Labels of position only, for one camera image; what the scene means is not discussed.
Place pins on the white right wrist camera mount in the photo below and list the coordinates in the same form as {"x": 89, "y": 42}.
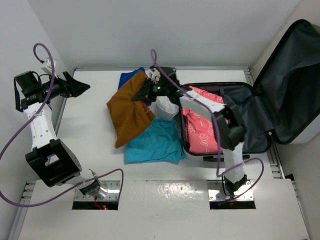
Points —
{"x": 154, "y": 75}

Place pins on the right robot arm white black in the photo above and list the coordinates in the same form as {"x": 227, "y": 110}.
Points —
{"x": 228, "y": 126}

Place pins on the royal blue cloth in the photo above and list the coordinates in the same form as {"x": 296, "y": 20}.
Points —
{"x": 125, "y": 76}

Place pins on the open grey lined suitcase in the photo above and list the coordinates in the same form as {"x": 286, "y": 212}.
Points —
{"x": 283, "y": 104}

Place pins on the white drawstring bag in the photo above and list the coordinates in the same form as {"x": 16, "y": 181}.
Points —
{"x": 165, "y": 109}

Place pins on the metal base plate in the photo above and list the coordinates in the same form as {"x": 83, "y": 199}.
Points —
{"x": 110, "y": 190}
{"x": 216, "y": 194}

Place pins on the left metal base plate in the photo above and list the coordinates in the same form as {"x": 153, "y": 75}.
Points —
{"x": 110, "y": 190}

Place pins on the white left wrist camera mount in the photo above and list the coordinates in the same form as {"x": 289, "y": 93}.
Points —
{"x": 47, "y": 65}

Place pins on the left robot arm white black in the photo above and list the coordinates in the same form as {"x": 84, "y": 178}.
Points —
{"x": 49, "y": 157}

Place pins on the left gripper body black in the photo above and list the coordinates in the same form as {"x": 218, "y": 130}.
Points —
{"x": 58, "y": 89}

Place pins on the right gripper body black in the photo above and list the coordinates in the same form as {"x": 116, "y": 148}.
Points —
{"x": 157, "y": 89}

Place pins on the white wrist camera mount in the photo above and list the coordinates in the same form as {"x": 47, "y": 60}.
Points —
{"x": 47, "y": 65}
{"x": 154, "y": 75}

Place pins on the light blue t-shirt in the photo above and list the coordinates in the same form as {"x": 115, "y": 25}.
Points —
{"x": 160, "y": 142}

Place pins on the black folded pouch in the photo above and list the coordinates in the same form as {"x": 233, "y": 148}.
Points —
{"x": 170, "y": 72}

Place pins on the mustard brown cloth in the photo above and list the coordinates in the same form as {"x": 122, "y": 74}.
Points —
{"x": 129, "y": 118}

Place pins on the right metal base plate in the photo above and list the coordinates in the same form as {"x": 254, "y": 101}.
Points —
{"x": 216, "y": 194}

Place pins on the pink patterned garment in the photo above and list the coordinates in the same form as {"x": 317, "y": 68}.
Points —
{"x": 199, "y": 133}

